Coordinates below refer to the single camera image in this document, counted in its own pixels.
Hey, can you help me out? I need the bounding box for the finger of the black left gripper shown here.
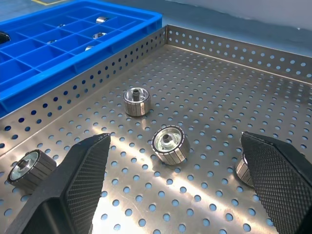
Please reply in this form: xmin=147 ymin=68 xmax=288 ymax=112
xmin=0 ymin=31 xmax=11 ymax=45

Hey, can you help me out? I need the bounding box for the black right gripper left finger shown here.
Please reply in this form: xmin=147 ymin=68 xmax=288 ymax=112
xmin=4 ymin=133 xmax=112 ymax=234

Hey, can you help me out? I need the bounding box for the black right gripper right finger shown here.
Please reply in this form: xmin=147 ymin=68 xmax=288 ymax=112
xmin=240 ymin=131 xmax=312 ymax=234

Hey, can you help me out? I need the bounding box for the blue compartment tray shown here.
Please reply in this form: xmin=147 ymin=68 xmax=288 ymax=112
xmin=0 ymin=0 xmax=163 ymax=120

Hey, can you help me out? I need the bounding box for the perforated metal tray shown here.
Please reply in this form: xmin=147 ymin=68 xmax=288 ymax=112
xmin=0 ymin=24 xmax=312 ymax=234

